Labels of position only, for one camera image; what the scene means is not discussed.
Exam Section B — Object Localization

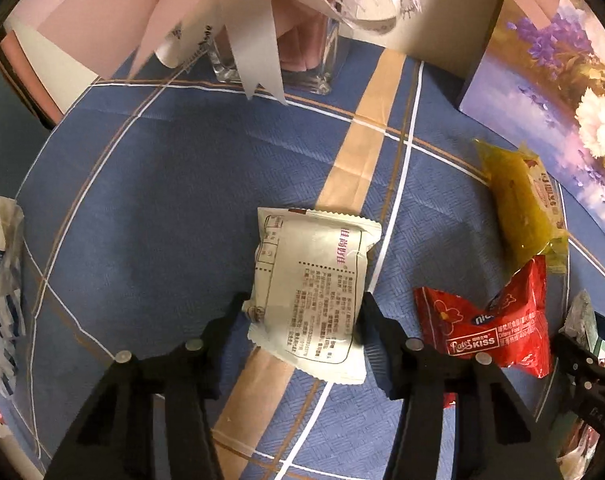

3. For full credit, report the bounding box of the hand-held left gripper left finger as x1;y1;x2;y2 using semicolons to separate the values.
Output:
42;291;250;480

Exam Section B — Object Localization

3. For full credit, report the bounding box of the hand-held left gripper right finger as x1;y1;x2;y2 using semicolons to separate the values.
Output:
357;291;566;480

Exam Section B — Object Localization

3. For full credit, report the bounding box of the pale white snack packet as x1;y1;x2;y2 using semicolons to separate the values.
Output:
246;206;383;386

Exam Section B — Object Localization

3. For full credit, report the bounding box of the bright red snack packet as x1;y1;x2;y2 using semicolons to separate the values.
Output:
413;255;552;408

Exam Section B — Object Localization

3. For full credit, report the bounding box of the blue plaid tablecloth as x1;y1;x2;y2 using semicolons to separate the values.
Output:
12;42;605;480

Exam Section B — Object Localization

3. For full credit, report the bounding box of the yellow snack packet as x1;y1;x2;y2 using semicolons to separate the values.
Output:
473;138;569;273

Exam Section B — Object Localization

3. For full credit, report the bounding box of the blue white plastic bag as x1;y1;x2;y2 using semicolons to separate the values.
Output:
0;196;26;401

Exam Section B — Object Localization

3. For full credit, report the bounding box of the floral painting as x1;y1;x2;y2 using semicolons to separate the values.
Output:
455;0;605;241

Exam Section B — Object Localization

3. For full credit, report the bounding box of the glass vase with ribbon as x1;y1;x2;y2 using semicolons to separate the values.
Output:
127;0;423;106

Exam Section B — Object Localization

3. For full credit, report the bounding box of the pink panel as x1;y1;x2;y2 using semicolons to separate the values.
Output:
0;30;103;128

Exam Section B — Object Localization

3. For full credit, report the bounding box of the pink bouquet wrapping paper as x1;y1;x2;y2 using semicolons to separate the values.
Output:
5;0;548;81

